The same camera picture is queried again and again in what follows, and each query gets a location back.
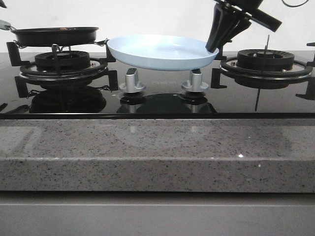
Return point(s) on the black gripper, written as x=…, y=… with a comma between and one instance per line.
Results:
x=227, y=24

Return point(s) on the light blue plate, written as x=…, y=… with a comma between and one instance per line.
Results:
x=161, y=52

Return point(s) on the black frying pan mint handle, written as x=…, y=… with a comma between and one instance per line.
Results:
x=46, y=37

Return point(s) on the black gas burner head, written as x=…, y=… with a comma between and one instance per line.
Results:
x=68, y=60
x=271, y=60

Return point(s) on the black glass gas cooktop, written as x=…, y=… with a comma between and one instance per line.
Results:
x=162, y=98

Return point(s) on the black pan support grate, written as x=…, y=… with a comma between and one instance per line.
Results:
x=30, y=74
x=260, y=79

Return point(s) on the silver stove knob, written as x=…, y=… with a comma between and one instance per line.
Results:
x=132, y=83
x=195, y=82

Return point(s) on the grey cabinet front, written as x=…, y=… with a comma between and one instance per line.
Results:
x=156, y=214

